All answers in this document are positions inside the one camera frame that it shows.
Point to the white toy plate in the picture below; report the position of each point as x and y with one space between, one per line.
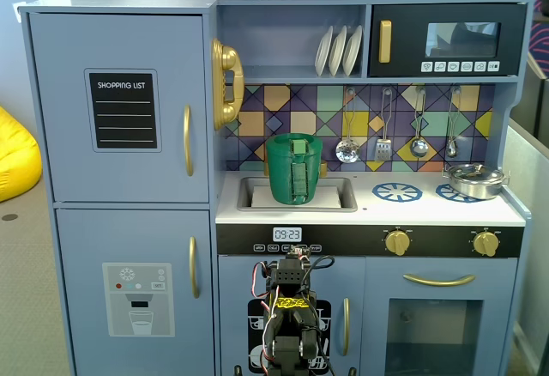
337 52
352 52
322 52

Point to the blue wooden play kitchen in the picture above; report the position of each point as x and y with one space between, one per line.
300 216

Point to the steel toy spoon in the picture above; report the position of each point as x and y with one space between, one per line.
452 149

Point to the gold toy faucet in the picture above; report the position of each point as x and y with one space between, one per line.
322 169

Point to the steel toy skimmer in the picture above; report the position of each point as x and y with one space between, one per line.
347 151

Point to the oven door with window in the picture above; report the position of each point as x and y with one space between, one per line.
386 290

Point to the steel pot with lid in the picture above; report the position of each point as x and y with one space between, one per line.
472 183

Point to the gold toy telephone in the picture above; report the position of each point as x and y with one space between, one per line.
227 105

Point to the grey toy sink basin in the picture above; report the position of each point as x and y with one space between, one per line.
300 208

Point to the green plastic cup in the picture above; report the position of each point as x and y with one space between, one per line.
281 170

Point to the yellow beanbag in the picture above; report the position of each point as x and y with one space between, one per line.
17 157

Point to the blue dishwasher door black print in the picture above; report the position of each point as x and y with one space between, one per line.
240 281

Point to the gold oven knob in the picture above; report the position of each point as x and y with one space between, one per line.
397 243
486 244

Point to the fridge door with water dispenser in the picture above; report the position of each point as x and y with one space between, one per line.
86 238

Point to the steel toy ladle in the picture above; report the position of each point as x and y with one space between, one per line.
419 147

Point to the grey desk divider panel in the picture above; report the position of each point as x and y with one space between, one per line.
527 221

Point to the round dark floor outlet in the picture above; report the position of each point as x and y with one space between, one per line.
10 217

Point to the steel toy spatula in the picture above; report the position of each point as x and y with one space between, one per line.
383 150

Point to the fridge door with shopping list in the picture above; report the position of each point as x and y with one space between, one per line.
64 157

